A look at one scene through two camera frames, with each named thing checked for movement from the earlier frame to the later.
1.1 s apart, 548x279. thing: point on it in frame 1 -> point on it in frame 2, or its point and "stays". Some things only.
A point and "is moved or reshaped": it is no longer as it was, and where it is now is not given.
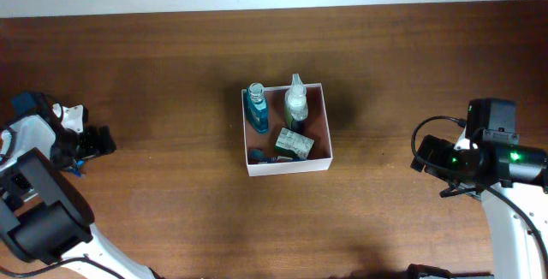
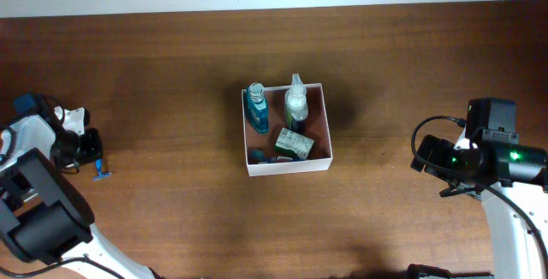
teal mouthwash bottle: [258, 108] stays
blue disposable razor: [80, 163] is moved or reshaped
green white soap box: [291, 142] stays
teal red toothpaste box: [257, 157] stays
